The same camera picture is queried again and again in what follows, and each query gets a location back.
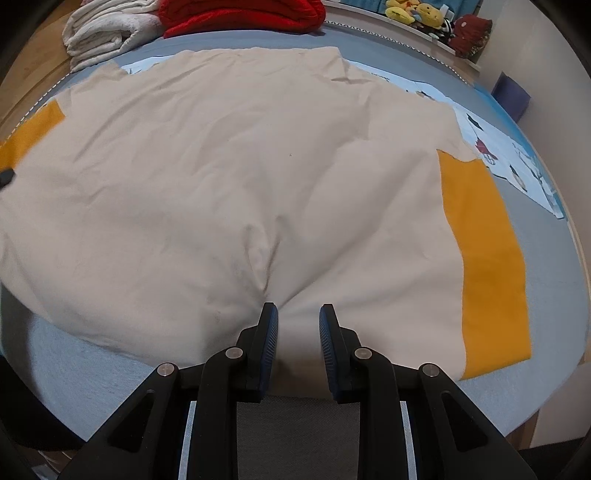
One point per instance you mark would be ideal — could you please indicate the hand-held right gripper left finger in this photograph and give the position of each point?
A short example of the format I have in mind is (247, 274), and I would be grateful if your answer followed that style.
(270, 350)

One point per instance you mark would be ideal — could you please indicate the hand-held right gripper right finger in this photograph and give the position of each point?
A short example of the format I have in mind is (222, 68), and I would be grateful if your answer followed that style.
(327, 355)

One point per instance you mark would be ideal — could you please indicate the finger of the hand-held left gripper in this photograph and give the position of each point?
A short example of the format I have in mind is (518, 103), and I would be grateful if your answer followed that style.
(5, 178)

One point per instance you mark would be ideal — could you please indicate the beige shirt with yellow sleeves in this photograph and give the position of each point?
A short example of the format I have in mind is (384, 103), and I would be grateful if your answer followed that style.
(231, 184)

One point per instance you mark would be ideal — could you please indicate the white folded blanket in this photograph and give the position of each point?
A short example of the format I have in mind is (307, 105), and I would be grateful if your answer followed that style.
(106, 32)

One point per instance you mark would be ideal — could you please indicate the grey round bed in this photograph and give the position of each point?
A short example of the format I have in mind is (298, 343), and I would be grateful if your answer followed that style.
(545, 300)

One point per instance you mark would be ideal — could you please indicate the light blue printed sheet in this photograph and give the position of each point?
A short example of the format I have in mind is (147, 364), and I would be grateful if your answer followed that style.
(508, 147)

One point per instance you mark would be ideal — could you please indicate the red knitted garment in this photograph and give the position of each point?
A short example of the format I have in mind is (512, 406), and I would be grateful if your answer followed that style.
(240, 16)

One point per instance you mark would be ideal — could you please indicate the beige headboard ledge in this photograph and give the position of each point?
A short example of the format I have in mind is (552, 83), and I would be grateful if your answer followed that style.
(369, 16)

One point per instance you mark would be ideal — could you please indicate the black and white plush toy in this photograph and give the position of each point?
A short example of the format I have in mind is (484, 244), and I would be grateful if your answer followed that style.
(445, 30)

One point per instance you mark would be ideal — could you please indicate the dark red cushion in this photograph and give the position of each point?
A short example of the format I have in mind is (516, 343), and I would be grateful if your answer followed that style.
(471, 34)

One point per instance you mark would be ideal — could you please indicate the yellow plush toy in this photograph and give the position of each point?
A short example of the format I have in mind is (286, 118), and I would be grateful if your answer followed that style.
(401, 10)

